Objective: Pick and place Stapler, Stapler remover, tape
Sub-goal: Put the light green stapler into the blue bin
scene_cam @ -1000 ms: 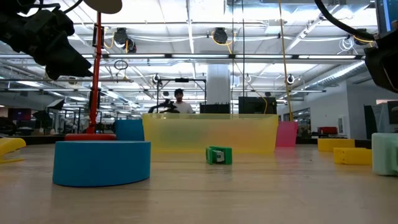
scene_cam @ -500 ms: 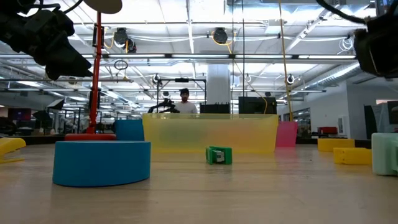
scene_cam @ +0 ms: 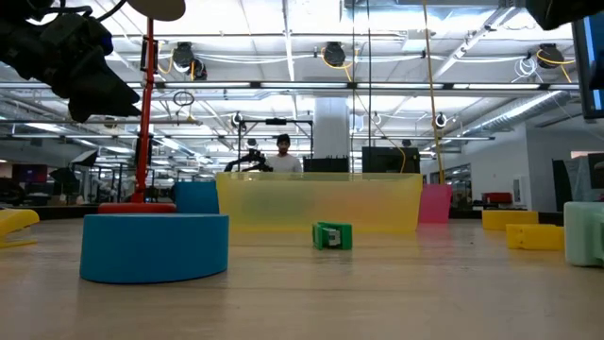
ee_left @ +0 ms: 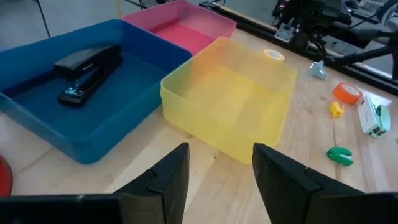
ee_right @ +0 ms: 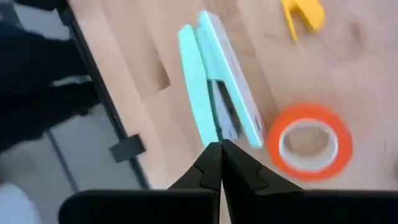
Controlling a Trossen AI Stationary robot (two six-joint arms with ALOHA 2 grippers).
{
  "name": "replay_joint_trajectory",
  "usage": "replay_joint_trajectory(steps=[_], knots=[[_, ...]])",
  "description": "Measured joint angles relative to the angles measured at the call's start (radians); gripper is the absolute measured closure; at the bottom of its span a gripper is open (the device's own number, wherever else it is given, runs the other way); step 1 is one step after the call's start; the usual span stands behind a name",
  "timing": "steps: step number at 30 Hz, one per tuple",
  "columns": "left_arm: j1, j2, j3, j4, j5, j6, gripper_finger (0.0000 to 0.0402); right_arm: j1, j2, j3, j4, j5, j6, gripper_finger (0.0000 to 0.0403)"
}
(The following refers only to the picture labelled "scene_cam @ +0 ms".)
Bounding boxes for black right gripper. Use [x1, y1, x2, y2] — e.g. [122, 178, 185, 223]
[525, 0, 604, 32]

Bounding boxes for red desk lamp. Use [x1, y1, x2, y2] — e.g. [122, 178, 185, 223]
[97, 0, 188, 214]

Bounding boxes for red background box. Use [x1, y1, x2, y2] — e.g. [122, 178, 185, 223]
[480, 191, 514, 205]

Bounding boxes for person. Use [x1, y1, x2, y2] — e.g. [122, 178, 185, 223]
[263, 133, 304, 174]

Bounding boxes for white ceiling cable bundle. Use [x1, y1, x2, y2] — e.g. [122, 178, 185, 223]
[512, 56, 539, 84]

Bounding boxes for black background gantry frame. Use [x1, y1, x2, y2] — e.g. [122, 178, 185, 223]
[237, 117, 315, 174]

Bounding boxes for computer monitor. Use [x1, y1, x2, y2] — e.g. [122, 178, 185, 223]
[571, 12, 604, 121]

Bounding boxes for thin yellow cable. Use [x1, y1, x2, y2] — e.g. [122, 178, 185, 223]
[320, 46, 408, 174]

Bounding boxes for blue plastic tray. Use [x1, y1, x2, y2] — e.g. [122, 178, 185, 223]
[170, 180, 221, 215]

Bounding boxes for black standing panel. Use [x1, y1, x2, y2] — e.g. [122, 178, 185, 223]
[587, 151, 604, 190]
[551, 159, 574, 213]

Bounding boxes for black studio light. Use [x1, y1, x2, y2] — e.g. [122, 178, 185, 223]
[70, 149, 99, 167]

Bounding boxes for black ceiling cable reel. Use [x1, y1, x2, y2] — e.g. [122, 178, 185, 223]
[171, 41, 209, 81]
[536, 42, 577, 84]
[322, 41, 347, 68]

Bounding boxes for green mini stapler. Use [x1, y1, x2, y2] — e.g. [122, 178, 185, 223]
[311, 221, 354, 251]

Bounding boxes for yellow mini stapler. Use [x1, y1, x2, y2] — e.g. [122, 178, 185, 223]
[0, 208, 42, 249]
[505, 223, 565, 252]

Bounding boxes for long ceiling light bar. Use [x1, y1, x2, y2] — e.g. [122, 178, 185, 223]
[153, 79, 580, 92]

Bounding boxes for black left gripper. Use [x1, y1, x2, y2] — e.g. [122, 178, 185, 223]
[0, 11, 143, 124]

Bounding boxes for black hanging cable loop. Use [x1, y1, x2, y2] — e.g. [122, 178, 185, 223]
[172, 90, 196, 108]

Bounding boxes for tall black equipment box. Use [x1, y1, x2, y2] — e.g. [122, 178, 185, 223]
[361, 145, 422, 175]

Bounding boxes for thick yellow hanging cable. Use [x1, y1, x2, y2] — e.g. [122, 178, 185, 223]
[421, 0, 446, 185]

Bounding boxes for yellow translucent tray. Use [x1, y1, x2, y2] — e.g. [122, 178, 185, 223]
[215, 171, 425, 234]

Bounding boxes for yellow tape roll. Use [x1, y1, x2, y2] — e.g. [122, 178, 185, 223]
[481, 209, 540, 232]

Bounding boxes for mint green stapler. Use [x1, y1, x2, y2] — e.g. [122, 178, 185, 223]
[562, 200, 604, 268]

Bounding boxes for blue tape roll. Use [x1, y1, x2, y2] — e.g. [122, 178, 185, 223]
[78, 212, 230, 285]

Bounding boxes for maroon background panel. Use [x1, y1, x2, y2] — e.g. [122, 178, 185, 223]
[11, 163, 49, 186]

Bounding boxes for low black equipment box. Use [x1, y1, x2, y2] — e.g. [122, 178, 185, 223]
[302, 156, 351, 174]

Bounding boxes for pink plastic tray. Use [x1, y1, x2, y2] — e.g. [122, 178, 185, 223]
[417, 183, 453, 225]

